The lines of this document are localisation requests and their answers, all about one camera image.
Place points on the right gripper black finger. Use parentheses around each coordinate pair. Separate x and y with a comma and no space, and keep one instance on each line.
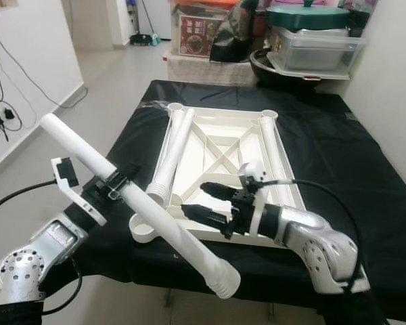
(204,215)
(220,190)

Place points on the green round pot lid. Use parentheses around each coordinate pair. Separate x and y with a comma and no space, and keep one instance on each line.
(304,19)

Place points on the white plastic children table top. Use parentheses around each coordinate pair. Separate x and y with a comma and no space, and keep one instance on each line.
(220,145)

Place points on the clear plastic storage bin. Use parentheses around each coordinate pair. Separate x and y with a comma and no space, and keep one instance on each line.
(318,53)

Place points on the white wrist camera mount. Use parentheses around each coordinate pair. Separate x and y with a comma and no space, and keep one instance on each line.
(88,208)
(260,217)

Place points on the black wok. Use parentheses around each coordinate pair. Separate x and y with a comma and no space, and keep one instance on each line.
(271,73)

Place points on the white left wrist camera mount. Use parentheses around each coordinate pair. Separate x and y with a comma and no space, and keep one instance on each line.
(88,208)

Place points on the white refrigerator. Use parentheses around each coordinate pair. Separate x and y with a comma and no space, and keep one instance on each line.
(155,17)

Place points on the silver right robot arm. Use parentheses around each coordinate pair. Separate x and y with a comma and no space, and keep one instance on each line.
(318,244)

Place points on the black tablecloth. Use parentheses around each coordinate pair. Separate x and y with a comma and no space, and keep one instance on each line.
(338,135)

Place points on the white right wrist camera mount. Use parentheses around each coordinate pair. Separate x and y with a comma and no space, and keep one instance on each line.
(260,217)

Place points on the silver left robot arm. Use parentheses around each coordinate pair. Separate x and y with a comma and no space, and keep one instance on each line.
(27,267)

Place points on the orange-lidded storage box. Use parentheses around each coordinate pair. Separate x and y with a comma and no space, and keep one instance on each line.
(196,37)

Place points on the black power adapter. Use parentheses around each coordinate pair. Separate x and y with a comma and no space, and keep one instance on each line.
(9,114)

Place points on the grey metal table leg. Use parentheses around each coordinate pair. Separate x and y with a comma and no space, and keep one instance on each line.
(169,298)

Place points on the black floor mop head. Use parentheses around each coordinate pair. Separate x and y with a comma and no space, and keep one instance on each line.
(142,39)

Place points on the clear tape strip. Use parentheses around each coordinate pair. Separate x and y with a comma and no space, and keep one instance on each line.
(154,105)

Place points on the black plastic bag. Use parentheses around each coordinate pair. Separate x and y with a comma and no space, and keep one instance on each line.
(233,37)

